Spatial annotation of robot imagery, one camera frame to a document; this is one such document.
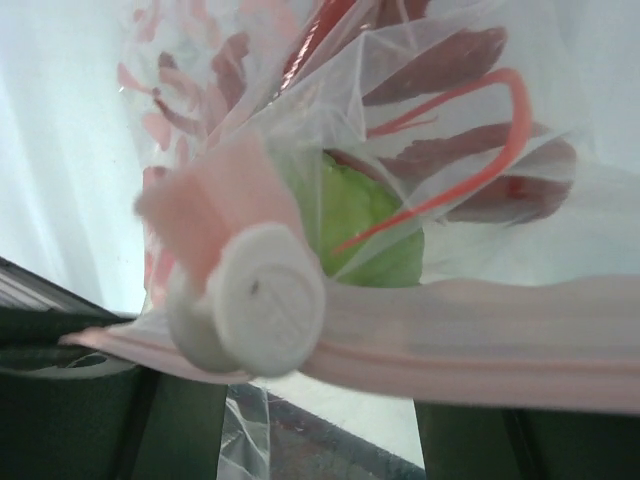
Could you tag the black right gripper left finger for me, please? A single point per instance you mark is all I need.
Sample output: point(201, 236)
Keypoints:
point(70, 412)

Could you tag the clear zip top bag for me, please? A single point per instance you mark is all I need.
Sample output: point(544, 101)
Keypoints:
point(400, 197)

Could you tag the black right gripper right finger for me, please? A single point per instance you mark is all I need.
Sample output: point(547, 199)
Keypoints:
point(471, 442)

